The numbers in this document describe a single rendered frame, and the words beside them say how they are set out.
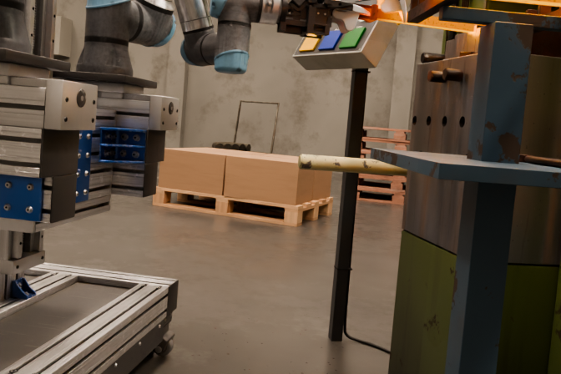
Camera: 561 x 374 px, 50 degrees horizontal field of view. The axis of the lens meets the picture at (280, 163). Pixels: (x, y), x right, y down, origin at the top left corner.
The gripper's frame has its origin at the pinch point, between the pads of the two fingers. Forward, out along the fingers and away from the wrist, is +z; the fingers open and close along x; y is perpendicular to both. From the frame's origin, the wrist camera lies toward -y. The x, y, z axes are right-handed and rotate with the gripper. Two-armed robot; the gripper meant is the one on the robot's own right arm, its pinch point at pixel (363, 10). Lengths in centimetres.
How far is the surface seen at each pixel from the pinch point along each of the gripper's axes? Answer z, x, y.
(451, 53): 27.7, -9.0, 5.9
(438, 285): 22, 8, 62
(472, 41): 27.7, 1.6, 3.9
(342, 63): 11, -50, 7
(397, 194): 200, -438, 85
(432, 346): 23, 8, 77
